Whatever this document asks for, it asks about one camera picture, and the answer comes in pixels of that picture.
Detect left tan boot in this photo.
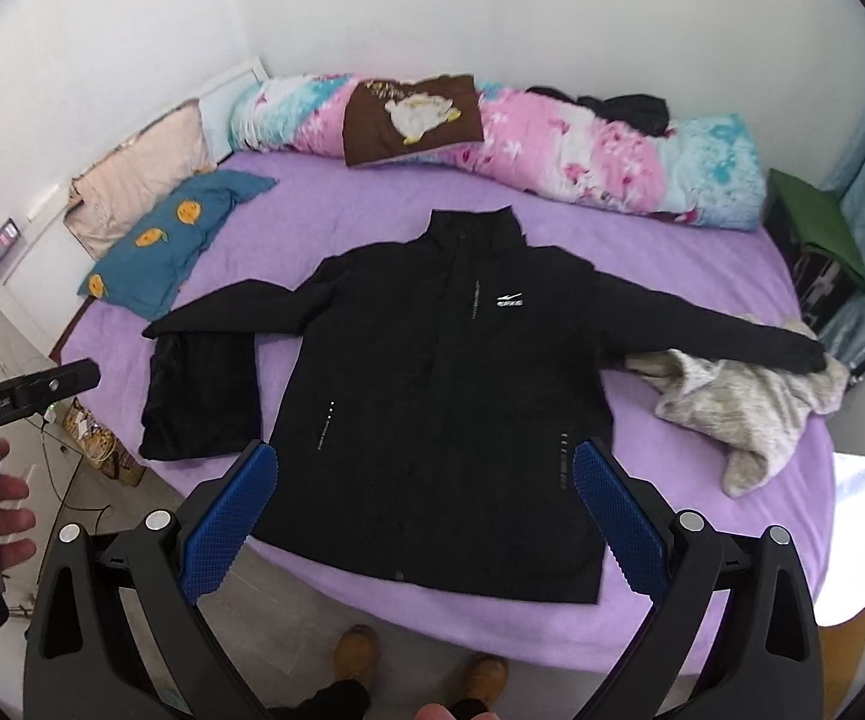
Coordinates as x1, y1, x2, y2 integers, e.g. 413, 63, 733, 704
333, 624, 382, 691

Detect purple bed sheet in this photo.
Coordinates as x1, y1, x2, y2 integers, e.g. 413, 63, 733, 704
62, 153, 833, 671

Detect pink floral duvet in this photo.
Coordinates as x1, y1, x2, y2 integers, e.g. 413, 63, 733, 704
229, 75, 766, 231

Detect beige pillow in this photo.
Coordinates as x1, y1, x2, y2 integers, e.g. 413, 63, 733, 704
62, 99, 215, 260

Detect black clothes on duvet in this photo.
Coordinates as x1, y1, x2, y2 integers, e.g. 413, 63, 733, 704
528, 86, 670, 137

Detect black zip jacket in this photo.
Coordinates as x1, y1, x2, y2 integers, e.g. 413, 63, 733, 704
147, 208, 826, 603

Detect right tan boot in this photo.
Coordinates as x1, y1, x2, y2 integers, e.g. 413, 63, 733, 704
460, 653, 508, 712

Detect teal orange print pillowcase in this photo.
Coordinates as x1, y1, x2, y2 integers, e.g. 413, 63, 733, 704
77, 171, 277, 322

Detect brown duck print cloth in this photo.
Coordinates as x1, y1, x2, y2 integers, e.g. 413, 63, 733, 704
343, 75, 484, 167

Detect person's left hand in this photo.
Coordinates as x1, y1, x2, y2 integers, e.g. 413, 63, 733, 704
0, 437, 37, 572

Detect tan boot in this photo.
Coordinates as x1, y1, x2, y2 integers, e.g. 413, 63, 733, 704
460, 653, 508, 712
333, 624, 382, 691

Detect folded black garment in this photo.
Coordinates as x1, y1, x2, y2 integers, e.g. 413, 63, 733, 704
139, 332, 263, 461

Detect grey fleece garment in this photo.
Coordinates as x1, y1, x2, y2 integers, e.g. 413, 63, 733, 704
624, 349, 849, 499

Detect white headboard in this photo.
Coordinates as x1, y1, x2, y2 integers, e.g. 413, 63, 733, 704
0, 57, 268, 356

